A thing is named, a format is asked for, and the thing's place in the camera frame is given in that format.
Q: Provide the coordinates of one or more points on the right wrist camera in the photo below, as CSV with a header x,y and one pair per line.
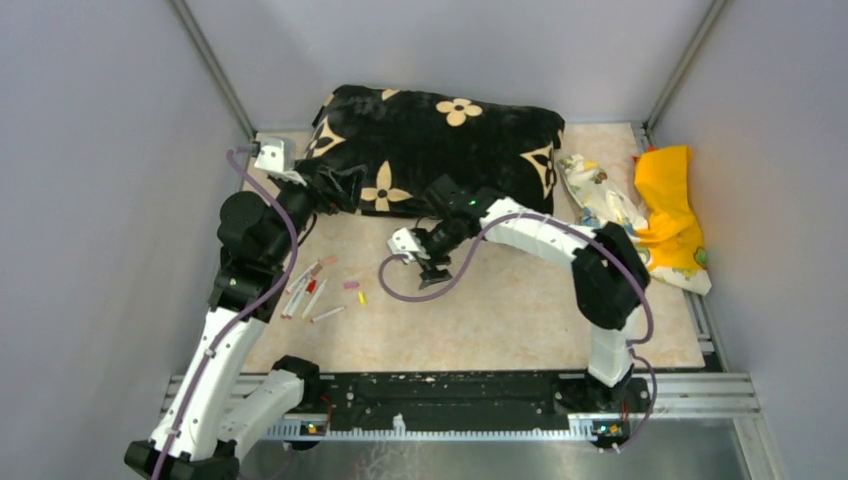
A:
x,y
405,245

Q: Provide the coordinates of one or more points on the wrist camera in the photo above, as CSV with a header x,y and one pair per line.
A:
x,y
405,245
276,158

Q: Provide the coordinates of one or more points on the white pen red band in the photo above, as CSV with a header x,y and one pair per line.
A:
x,y
304,275

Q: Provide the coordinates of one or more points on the aluminium frame rail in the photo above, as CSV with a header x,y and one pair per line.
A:
x,y
673,396

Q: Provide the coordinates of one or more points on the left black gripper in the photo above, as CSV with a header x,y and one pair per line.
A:
x,y
324,187

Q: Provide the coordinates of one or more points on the black floral pillow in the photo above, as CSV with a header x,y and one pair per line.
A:
x,y
384,148

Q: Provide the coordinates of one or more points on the yellow cloth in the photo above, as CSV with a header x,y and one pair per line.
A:
x,y
673,235

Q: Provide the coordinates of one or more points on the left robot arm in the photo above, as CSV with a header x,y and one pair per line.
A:
x,y
198,438

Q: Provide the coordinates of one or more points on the white pen brown cap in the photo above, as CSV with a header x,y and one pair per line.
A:
x,y
296,298

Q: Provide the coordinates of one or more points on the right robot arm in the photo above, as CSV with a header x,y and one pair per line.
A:
x,y
608,275

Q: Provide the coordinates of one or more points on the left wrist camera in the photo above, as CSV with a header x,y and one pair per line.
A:
x,y
276,158

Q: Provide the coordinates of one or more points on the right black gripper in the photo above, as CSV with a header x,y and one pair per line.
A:
x,y
428,263

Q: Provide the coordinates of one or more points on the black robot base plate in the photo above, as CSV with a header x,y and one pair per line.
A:
x,y
467,401

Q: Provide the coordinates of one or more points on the white patterned cloth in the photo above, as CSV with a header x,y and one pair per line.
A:
x,y
601,201

